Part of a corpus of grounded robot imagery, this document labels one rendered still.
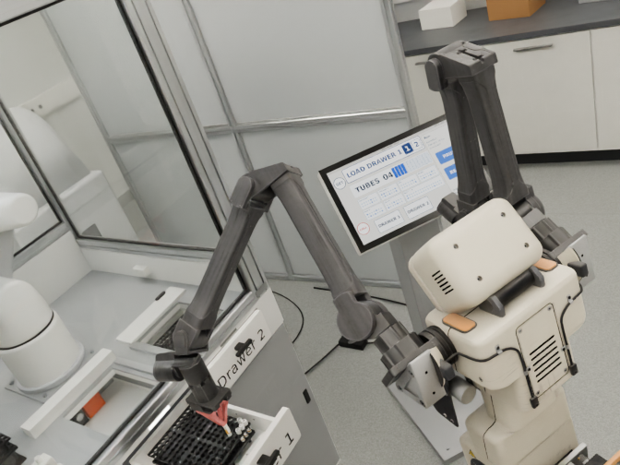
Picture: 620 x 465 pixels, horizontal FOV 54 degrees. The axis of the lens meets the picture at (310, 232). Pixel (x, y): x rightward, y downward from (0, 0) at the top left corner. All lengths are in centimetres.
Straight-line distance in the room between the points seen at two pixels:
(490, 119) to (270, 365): 112
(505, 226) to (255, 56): 202
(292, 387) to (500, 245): 118
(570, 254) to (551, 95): 269
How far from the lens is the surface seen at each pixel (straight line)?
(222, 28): 306
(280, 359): 209
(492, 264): 117
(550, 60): 391
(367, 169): 203
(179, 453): 167
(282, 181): 130
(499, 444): 143
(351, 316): 120
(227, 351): 185
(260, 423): 167
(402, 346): 118
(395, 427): 269
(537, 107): 404
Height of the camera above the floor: 202
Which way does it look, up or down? 29 degrees down
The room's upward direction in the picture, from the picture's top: 20 degrees counter-clockwise
